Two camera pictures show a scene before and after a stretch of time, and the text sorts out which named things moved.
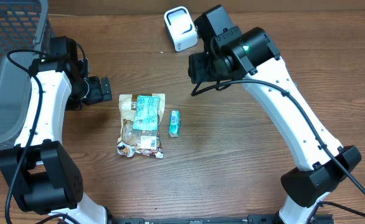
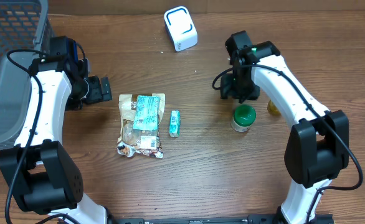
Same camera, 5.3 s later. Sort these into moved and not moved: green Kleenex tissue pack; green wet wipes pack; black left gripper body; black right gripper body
Moved: black right gripper body
Not moved: green Kleenex tissue pack; black left gripper body; green wet wipes pack
